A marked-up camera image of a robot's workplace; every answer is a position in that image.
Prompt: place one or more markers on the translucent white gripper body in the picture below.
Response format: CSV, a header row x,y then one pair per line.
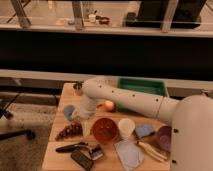
x,y
86,126

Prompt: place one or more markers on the purple grape bunch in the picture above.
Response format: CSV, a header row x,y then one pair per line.
x,y
69,131

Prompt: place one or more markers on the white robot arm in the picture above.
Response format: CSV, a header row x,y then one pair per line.
x,y
191,120

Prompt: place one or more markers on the red bowl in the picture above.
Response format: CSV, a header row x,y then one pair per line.
x,y
105,130

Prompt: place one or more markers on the purple bowl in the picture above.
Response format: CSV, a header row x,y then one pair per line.
x,y
163,137

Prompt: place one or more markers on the small blue cup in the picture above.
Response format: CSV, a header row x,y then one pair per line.
x,y
68,112

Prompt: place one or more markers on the yellow red apple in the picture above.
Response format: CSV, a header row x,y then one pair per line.
x,y
109,106

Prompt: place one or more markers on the wooden table board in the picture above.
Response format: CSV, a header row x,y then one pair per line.
x,y
54,161

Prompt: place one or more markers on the small black white brush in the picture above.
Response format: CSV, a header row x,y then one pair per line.
x,y
96,153

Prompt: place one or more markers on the small metal cup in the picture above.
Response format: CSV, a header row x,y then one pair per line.
x,y
78,89

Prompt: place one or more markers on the black remote control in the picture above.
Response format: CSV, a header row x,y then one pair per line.
x,y
82,160

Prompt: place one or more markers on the white paper cup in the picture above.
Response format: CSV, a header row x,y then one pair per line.
x,y
126,127

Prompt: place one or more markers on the light blue cloth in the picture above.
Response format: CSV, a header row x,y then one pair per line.
x,y
129,154

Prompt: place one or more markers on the blue sponge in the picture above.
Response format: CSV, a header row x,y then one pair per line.
x,y
144,130

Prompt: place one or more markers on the black chair base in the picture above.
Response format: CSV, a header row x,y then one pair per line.
x,y
13,131

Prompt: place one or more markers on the green plastic tray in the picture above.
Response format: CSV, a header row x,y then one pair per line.
x,y
143,85

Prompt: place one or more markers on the black handled tool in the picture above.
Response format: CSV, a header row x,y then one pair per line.
x,y
72,147

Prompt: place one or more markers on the cream handled tongs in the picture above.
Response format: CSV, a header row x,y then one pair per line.
x,y
152,152

